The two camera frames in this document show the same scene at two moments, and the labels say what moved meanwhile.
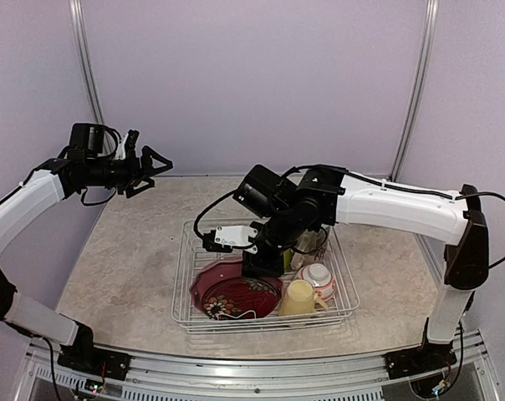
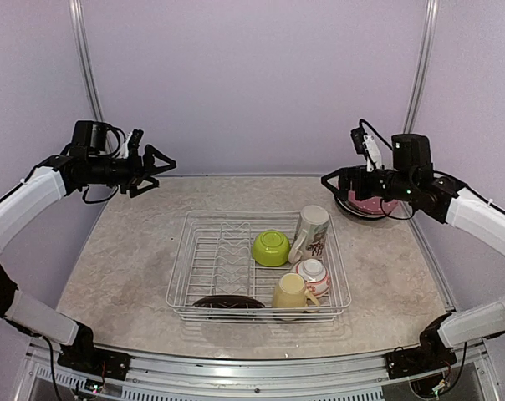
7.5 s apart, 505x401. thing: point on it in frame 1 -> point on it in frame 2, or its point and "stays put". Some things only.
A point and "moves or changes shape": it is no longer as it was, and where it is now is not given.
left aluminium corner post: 84,56 stays put
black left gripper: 135,173 stays put
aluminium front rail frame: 154,378 stays put
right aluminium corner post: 426,60 stays put
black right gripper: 275,266 -> 356,174
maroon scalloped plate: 221,290 moves or changes shape
